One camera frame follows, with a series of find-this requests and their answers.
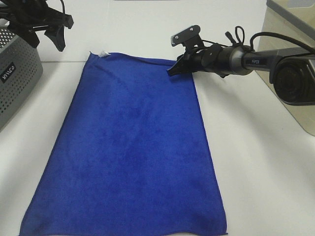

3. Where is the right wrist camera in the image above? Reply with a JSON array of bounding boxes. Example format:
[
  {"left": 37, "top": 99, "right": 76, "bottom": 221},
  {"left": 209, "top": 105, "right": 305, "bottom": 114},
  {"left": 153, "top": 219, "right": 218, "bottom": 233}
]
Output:
[{"left": 170, "top": 25, "right": 204, "bottom": 51}]

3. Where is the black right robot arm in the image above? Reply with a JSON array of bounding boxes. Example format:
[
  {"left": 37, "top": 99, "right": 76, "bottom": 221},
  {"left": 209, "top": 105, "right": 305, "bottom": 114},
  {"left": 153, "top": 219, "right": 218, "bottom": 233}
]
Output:
[{"left": 167, "top": 44, "right": 315, "bottom": 106}]

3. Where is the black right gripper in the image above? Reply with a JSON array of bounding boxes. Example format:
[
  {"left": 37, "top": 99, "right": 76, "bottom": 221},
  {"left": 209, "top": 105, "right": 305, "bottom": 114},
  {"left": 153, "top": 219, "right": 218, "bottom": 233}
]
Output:
[{"left": 167, "top": 44, "right": 221, "bottom": 76}]

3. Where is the grey perforated plastic basket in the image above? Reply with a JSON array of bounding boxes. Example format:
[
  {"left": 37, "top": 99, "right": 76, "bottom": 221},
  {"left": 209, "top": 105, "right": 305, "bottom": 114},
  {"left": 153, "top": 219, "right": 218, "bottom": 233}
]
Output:
[{"left": 0, "top": 25, "right": 43, "bottom": 128}]

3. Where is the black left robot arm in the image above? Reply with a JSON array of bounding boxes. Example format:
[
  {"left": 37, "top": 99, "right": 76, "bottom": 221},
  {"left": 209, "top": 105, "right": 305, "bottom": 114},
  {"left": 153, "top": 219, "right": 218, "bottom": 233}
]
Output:
[{"left": 0, "top": 0, "right": 74, "bottom": 52}]

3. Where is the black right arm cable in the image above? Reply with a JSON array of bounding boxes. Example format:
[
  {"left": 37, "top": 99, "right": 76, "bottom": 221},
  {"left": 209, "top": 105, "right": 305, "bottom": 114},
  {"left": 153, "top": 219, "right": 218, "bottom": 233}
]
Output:
[{"left": 196, "top": 26, "right": 315, "bottom": 54}]

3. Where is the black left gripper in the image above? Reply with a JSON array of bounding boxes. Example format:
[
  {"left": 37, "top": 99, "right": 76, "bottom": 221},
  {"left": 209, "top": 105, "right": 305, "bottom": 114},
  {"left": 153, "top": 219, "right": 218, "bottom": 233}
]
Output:
[{"left": 4, "top": 0, "right": 74, "bottom": 52}]

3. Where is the blue microfibre towel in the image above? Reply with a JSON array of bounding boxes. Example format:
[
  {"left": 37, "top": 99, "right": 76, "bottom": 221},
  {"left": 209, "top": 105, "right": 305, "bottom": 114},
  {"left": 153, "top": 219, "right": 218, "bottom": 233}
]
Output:
[{"left": 19, "top": 53, "right": 227, "bottom": 236}]

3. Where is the beige storage bin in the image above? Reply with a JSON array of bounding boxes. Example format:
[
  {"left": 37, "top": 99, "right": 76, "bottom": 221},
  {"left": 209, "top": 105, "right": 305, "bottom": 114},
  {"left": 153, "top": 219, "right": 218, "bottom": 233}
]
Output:
[{"left": 258, "top": 0, "right": 315, "bottom": 135}]

